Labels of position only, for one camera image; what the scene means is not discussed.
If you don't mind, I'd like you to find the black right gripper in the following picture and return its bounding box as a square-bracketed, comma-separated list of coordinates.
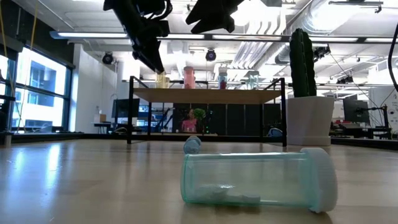
[185, 0, 246, 34]

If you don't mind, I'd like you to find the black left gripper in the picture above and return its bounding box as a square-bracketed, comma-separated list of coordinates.
[103, 0, 165, 74]

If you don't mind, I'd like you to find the yellow medicine bottle white cap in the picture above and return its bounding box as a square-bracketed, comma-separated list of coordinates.
[155, 71, 167, 90]

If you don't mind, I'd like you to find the pink medicine bottle white cap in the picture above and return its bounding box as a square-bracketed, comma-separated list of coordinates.
[183, 66, 197, 90]

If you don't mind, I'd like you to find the green medicine bottle white cap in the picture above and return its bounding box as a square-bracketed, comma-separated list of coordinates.
[247, 70, 260, 90]
[180, 146, 339, 214]

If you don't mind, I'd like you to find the blue medicine bottle white cap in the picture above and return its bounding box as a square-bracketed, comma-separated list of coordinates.
[183, 135, 202, 156]

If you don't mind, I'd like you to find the black computer monitor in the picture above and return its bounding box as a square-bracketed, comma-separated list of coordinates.
[342, 98, 371, 124]
[111, 98, 141, 119]

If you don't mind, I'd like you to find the long overhead light bar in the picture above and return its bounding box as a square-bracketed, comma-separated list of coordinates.
[49, 30, 398, 44]

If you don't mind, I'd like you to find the green leafy plant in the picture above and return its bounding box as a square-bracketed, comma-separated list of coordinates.
[193, 108, 207, 121]

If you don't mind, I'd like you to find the person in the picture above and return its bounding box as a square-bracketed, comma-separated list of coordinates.
[181, 108, 200, 134]

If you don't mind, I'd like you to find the green cactus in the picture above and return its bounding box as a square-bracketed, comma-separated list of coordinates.
[289, 27, 318, 98]

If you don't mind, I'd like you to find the black partition panel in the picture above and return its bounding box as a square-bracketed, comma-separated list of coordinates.
[205, 103, 283, 137]

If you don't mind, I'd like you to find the large office window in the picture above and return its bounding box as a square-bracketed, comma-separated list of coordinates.
[0, 46, 75, 134]

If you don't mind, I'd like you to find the blue rounded object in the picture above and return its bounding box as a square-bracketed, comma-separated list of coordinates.
[268, 126, 283, 138]

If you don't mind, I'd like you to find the white hexagonal planter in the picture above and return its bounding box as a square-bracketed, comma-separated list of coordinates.
[285, 95, 336, 147]

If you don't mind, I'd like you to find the dark office desk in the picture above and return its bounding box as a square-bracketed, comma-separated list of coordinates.
[330, 105, 393, 140]

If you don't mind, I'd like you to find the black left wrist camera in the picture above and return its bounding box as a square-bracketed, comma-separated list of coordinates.
[148, 17, 171, 39]

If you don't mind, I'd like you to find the wooden shelf black metal frame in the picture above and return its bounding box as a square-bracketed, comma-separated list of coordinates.
[126, 75, 288, 147]

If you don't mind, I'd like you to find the black ceiling mounted camera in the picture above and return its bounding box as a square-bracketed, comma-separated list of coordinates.
[313, 44, 331, 62]

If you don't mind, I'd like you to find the silver ceiling air duct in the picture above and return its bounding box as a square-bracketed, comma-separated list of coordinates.
[275, 0, 379, 65]

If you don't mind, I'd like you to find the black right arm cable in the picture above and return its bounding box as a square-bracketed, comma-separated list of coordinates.
[387, 29, 398, 93]

